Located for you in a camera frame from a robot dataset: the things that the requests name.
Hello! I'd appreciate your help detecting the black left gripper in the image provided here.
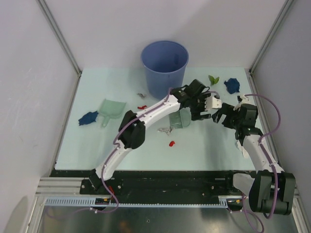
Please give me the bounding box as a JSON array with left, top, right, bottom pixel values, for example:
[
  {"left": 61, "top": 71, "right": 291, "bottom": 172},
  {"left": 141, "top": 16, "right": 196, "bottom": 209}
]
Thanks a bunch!
[{"left": 188, "top": 91, "right": 210, "bottom": 120}]

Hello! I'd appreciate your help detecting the light green hand brush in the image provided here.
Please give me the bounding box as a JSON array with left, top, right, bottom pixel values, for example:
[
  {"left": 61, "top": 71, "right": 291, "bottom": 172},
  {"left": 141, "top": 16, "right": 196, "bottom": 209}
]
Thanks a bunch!
[{"left": 169, "top": 109, "right": 191, "bottom": 129}]

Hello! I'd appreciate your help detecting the light green plastic dustpan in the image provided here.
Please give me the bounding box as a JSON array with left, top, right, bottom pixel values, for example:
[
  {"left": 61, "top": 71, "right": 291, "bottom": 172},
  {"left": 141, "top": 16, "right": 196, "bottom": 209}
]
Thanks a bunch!
[{"left": 98, "top": 99, "right": 126, "bottom": 127}]

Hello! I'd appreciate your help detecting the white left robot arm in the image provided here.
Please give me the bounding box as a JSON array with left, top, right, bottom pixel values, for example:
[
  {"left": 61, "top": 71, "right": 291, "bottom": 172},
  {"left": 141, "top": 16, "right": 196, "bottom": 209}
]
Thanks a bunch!
[{"left": 89, "top": 79, "right": 212, "bottom": 194}]

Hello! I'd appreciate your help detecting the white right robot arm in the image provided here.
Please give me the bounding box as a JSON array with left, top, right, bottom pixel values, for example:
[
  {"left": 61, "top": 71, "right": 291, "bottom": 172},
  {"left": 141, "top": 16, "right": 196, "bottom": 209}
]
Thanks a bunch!
[{"left": 212, "top": 103, "right": 295, "bottom": 216}]

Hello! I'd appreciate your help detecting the green paper scrap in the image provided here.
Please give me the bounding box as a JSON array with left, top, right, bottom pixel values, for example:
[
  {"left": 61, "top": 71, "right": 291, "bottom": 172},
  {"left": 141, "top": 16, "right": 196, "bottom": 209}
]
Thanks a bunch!
[{"left": 208, "top": 75, "right": 220, "bottom": 86}]

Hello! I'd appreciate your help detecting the dark blue paper scrap right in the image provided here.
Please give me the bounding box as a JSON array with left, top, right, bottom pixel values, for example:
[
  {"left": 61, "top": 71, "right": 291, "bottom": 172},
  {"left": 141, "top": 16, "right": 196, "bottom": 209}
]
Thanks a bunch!
[{"left": 224, "top": 78, "right": 240, "bottom": 94}]

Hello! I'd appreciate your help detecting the white paper scrap right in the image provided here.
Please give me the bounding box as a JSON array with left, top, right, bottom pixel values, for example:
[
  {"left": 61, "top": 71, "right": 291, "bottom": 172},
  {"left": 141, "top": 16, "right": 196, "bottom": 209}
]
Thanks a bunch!
[{"left": 236, "top": 140, "right": 250, "bottom": 159}]

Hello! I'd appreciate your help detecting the grey paper scrap near bin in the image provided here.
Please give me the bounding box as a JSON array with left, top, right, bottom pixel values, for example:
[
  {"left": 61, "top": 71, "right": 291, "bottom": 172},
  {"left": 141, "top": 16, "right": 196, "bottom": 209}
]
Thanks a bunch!
[{"left": 137, "top": 93, "right": 147, "bottom": 99}]

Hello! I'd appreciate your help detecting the blue plastic waste bin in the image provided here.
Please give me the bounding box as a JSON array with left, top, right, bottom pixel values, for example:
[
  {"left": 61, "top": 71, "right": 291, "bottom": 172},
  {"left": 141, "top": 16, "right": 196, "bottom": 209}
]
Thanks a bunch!
[{"left": 140, "top": 40, "right": 189, "bottom": 100}]

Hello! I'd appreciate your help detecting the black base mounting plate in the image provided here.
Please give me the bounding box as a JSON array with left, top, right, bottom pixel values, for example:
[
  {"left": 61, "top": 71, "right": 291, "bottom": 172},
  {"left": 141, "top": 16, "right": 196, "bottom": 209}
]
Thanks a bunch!
[{"left": 50, "top": 169, "right": 255, "bottom": 196}]

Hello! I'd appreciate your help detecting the large dark blue paper scrap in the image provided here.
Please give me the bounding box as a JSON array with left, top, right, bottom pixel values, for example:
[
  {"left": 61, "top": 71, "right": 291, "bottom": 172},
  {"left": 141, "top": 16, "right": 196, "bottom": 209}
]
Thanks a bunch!
[{"left": 78, "top": 111, "right": 99, "bottom": 126}]

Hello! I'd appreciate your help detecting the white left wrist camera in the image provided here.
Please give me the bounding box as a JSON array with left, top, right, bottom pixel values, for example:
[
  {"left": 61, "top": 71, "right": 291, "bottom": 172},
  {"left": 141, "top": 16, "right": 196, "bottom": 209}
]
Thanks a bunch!
[{"left": 205, "top": 96, "right": 222, "bottom": 111}]

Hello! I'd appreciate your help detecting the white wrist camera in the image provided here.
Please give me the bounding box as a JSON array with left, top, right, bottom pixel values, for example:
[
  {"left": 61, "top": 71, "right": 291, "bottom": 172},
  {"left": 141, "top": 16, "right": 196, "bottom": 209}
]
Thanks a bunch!
[
  {"left": 237, "top": 95, "right": 251, "bottom": 104},
  {"left": 205, "top": 96, "right": 222, "bottom": 111}
]

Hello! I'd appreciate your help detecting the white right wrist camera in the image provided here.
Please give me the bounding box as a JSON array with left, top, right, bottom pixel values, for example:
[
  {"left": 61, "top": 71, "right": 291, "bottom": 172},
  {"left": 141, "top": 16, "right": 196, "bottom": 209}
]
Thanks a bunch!
[{"left": 237, "top": 95, "right": 251, "bottom": 104}]

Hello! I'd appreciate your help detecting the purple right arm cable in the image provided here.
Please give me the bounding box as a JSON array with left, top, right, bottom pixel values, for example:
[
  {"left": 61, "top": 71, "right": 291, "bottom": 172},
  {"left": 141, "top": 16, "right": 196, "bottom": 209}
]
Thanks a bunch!
[{"left": 229, "top": 93, "right": 282, "bottom": 233}]

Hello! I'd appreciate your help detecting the aluminium frame post right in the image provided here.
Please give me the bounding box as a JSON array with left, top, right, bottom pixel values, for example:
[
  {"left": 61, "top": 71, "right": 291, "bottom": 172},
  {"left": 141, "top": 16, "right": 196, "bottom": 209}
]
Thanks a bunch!
[{"left": 248, "top": 0, "right": 296, "bottom": 75}]

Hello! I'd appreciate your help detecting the aluminium frame post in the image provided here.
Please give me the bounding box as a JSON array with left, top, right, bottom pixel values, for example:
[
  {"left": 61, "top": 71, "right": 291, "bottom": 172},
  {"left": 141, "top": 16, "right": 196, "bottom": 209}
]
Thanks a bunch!
[
  {"left": 248, "top": 0, "right": 296, "bottom": 75},
  {"left": 36, "top": 0, "right": 82, "bottom": 78}
]

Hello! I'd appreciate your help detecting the white cable duct strip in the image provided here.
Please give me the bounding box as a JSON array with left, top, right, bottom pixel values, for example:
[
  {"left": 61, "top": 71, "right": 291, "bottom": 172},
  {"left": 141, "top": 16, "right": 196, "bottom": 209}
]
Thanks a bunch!
[{"left": 45, "top": 197, "right": 228, "bottom": 208}]

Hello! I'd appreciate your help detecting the aluminium frame rail front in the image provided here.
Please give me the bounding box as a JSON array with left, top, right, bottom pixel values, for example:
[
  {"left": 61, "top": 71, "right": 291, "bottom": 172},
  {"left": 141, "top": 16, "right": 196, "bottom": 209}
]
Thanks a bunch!
[{"left": 35, "top": 177, "right": 302, "bottom": 200}]

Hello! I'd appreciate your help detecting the aluminium frame post left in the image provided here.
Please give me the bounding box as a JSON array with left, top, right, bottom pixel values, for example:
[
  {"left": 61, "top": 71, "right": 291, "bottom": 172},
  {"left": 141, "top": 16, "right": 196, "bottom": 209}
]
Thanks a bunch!
[{"left": 36, "top": 0, "right": 82, "bottom": 78}]

